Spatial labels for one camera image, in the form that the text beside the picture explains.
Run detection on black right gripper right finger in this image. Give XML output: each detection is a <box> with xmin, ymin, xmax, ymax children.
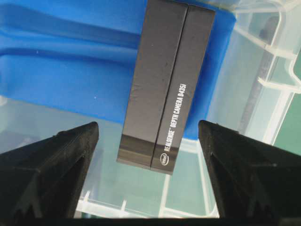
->
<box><xmin>198</xmin><ymin>120</ymin><xmax>301</xmax><ymax>219</ymax></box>

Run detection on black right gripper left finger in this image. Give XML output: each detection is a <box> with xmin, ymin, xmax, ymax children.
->
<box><xmin>0</xmin><ymin>121</ymin><xmax>99</xmax><ymax>219</ymax></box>

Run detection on clear plastic storage case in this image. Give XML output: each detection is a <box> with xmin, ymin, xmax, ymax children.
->
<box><xmin>0</xmin><ymin>0</ymin><xmax>301</xmax><ymax>218</ymax></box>

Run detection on green table cloth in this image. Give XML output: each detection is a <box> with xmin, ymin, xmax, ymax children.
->
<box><xmin>274</xmin><ymin>94</ymin><xmax>301</xmax><ymax>155</ymax></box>

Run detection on blue cloth liner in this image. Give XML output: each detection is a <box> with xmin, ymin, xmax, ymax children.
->
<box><xmin>0</xmin><ymin>0</ymin><xmax>237</xmax><ymax>142</ymax></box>

